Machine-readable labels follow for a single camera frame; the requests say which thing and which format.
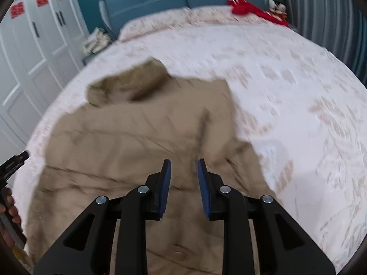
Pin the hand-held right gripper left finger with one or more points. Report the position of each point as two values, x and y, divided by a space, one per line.
165 186

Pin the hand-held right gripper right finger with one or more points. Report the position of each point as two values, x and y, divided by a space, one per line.
204 189

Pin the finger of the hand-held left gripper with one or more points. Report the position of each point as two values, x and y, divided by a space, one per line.
13 163

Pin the tan quilt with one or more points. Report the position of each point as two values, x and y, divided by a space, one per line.
129 137

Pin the person's left hand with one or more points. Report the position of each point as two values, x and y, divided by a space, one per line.
11 206

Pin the white panelled wardrobe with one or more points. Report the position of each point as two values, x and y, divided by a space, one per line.
34 63

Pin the bed with butterfly cover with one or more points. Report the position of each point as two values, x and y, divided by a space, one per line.
286 77

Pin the pile of cream cloths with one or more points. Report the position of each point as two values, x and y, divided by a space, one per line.
96 41

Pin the butterfly print pillow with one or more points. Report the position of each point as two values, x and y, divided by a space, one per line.
149 23
212 14

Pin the blue upholstered headboard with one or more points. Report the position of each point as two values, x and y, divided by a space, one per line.
149 3

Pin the red cloth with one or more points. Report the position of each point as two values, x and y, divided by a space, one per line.
246 8

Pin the small plush doll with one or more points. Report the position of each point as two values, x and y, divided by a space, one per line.
281 8
272 4

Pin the striped grey curtain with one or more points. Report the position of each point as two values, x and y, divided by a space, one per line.
324 14

